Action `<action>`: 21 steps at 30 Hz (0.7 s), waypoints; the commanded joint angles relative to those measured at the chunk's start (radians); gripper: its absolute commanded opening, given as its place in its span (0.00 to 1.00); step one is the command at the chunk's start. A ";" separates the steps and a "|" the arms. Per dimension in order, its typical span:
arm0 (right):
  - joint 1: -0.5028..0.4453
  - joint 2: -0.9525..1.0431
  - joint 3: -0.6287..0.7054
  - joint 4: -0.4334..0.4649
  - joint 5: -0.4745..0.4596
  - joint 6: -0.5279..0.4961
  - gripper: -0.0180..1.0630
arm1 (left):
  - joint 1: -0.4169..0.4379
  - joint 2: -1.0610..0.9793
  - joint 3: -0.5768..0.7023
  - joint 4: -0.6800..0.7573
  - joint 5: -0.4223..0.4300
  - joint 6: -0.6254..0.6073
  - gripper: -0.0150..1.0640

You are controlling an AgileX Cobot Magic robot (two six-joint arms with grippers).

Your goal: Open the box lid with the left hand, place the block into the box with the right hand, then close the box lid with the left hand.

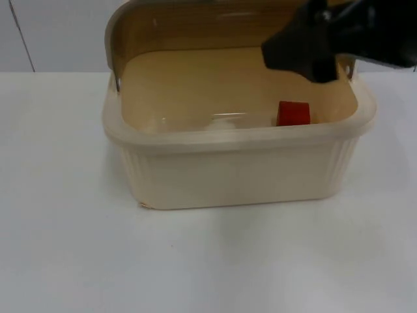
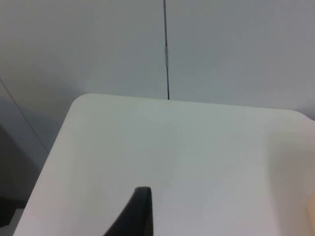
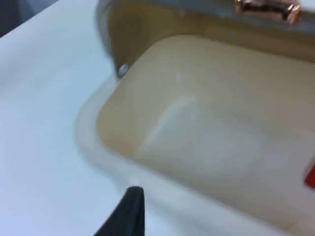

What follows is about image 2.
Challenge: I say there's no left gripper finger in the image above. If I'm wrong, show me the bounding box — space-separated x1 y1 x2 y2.
102 186 155 236

